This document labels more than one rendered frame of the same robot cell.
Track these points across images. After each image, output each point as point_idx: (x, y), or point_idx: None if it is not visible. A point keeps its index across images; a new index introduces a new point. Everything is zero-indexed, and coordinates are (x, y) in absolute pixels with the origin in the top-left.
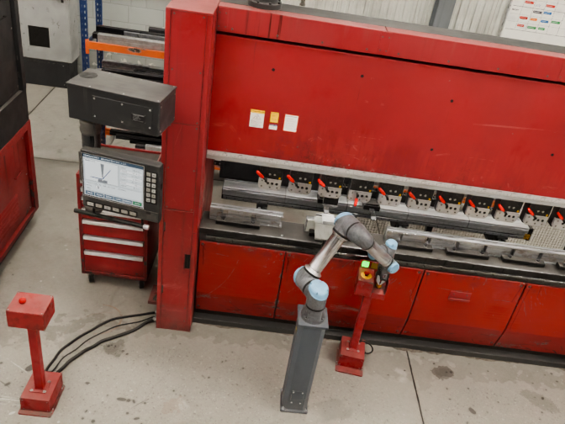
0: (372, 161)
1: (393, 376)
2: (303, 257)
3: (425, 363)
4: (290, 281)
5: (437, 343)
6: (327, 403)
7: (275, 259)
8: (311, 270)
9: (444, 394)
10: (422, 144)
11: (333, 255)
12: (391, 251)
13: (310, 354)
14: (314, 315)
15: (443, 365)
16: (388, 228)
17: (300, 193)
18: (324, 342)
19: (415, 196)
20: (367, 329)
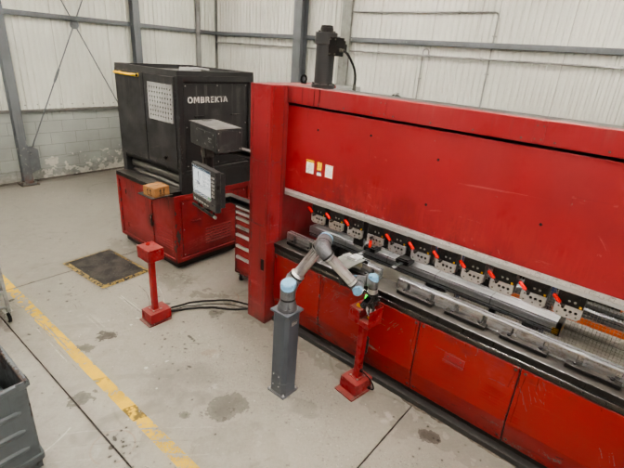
0: (382, 209)
1: (378, 415)
2: (332, 282)
3: (420, 422)
4: (325, 303)
5: (444, 413)
6: (305, 402)
7: (315, 280)
8: (292, 271)
9: (411, 450)
10: (418, 199)
11: (309, 264)
12: (370, 281)
13: (280, 340)
14: (281, 305)
15: (435, 432)
16: (402, 278)
17: None
18: (347, 369)
19: (416, 248)
20: (383, 371)
